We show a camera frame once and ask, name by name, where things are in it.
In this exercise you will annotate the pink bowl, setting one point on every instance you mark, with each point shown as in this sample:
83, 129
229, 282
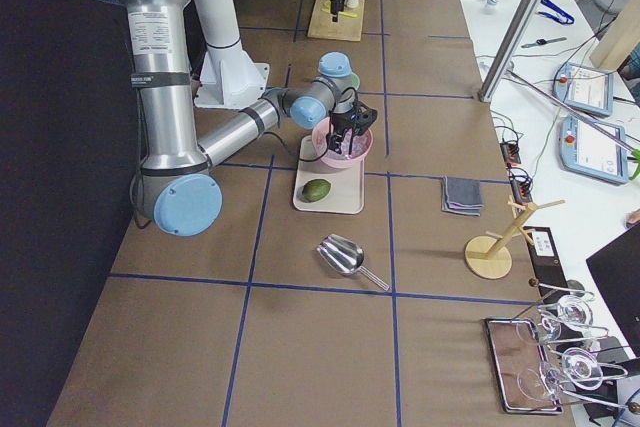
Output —
323, 128

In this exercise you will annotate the clear ice cubes pile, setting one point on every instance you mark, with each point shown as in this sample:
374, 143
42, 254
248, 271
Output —
360, 144

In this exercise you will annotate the mint green bowl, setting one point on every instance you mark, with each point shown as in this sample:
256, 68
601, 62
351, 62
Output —
354, 83

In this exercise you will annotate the stainless steel ice scoop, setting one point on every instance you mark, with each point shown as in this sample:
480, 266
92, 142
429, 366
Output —
347, 258

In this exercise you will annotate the bamboo cutting board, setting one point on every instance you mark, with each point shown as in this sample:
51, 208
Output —
321, 25

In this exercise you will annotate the green lime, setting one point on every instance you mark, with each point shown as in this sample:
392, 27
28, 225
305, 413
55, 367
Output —
315, 190

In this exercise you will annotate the beige plastic tray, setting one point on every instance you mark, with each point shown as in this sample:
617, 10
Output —
347, 192

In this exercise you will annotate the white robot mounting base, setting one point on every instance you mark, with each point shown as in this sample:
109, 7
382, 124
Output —
230, 79

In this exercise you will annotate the grey folded cloth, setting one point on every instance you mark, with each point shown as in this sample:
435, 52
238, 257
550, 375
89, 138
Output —
461, 196

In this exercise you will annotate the black power strip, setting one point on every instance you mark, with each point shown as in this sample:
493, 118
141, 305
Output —
521, 182

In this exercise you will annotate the wooden mug tree stand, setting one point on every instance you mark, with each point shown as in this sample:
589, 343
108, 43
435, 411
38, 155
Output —
487, 256

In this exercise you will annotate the teach pendant tablet near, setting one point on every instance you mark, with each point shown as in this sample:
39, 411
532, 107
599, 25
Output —
586, 151

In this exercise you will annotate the teach pendant tablet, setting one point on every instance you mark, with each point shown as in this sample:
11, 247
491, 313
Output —
586, 151
585, 88

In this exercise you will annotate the teach pendant tablet far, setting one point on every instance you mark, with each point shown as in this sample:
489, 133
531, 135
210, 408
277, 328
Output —
585, 88

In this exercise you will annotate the wine glass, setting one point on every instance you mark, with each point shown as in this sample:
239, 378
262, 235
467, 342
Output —
569, 311
550, 382

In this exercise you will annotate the metal rod green tip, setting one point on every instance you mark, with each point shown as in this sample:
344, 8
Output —
585, 119

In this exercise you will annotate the aluminium frame post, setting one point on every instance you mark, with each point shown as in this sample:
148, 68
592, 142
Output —
514, 33

